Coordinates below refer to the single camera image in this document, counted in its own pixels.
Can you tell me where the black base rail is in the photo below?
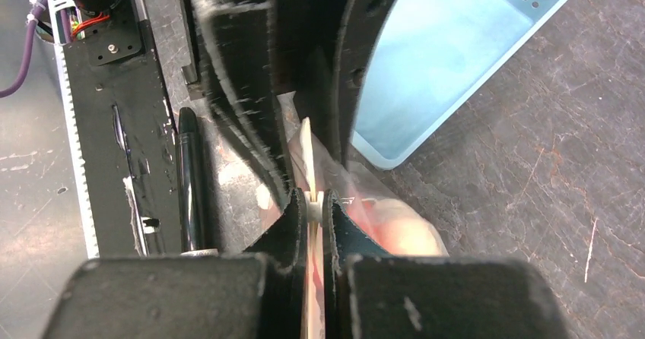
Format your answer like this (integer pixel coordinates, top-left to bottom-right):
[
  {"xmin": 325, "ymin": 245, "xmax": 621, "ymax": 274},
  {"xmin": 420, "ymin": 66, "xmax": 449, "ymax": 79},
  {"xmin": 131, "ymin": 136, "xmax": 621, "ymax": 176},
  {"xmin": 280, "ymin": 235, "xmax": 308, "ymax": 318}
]
[{"xmin": 62, "ymin": 0, "xmax": 181, "ymax": 258}]

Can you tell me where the clear polka dot zip bag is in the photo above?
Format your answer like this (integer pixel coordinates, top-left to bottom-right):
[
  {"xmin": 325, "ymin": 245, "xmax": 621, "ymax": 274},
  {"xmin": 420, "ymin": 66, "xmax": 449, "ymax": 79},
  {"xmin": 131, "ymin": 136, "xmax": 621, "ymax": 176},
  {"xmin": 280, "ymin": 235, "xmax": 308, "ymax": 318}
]
[{"xmin": 252, "ymin": 117, "xmax": 450, "ymax": 339}]

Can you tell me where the black marker pen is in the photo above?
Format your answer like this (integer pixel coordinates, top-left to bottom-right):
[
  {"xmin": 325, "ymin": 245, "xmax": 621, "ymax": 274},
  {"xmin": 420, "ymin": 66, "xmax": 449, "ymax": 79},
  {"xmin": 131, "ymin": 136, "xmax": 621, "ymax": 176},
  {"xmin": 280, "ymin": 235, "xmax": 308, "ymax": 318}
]
[{"xmin": 176, "ymin": 107, "xmax": 207, "ymax": 252}]

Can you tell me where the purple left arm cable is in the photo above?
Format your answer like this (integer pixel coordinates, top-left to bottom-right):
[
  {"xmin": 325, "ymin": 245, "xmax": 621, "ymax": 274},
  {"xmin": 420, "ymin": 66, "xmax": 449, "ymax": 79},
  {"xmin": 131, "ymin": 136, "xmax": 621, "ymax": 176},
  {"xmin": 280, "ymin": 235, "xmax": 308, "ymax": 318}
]
[{"xmin": 0, "ymin": 0, "xmax": 52, "ymax": 100}]

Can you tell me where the light blue plastic basket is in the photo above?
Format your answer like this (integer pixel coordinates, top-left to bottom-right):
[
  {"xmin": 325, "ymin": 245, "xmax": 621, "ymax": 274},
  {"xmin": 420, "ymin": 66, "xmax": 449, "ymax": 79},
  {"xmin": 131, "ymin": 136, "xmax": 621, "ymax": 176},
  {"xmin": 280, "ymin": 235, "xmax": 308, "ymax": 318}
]
[{"xmin": 352, "ymin": 0, "xmax": 567, "ymax": 170}]

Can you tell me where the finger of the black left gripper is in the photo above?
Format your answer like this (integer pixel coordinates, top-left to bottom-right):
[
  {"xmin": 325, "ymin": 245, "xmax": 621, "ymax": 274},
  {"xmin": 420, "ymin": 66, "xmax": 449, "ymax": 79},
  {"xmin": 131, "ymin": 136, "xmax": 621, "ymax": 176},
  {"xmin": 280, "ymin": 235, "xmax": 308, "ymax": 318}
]
[
  {"xmin": 191, "ymin": 0, "xmax": 294, "ymax": 208},
  {"xmin": 276, "ymin": 0, "xmax": 396, "ymax": 164}
]

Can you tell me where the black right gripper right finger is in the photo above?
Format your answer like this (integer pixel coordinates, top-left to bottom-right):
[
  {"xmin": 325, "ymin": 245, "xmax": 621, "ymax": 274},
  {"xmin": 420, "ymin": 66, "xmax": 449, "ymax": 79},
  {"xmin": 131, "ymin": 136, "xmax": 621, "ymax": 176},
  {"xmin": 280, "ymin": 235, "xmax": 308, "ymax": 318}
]
[{"xmin": 322, "ymin": 190, "xmax": 568, "ymax": 338}]

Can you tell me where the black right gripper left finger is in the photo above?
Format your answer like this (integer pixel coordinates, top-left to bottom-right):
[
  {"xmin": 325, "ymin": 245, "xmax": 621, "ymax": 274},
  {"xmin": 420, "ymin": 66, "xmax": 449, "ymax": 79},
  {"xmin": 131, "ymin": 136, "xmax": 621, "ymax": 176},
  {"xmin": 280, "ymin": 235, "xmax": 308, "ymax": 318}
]
[{"xmin": 43, "ymin": 189, "xmax": 307, "ymax": 338}]

